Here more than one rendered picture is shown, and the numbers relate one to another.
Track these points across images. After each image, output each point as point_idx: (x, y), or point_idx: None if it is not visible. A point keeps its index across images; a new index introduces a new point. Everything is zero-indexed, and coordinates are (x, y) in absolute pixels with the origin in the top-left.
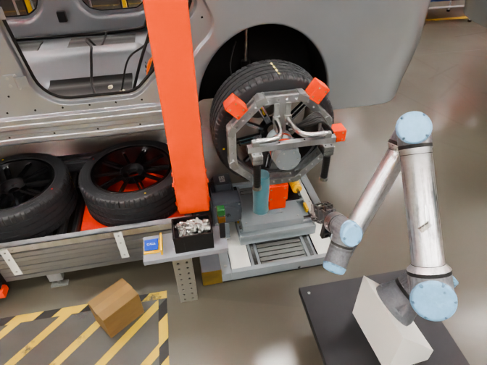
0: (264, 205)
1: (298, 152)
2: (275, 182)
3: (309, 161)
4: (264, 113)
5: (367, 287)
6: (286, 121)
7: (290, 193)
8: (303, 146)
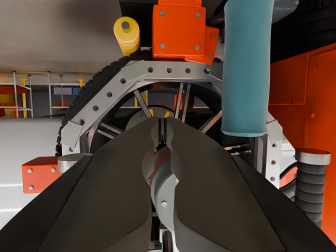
0: (253, 32)
1: (162, 222)
2: (185, 66)
3: (103, 114)
4: (151, 113)
5: None
6: (172, 236)
7: (137, 12)
8: (109, 112)
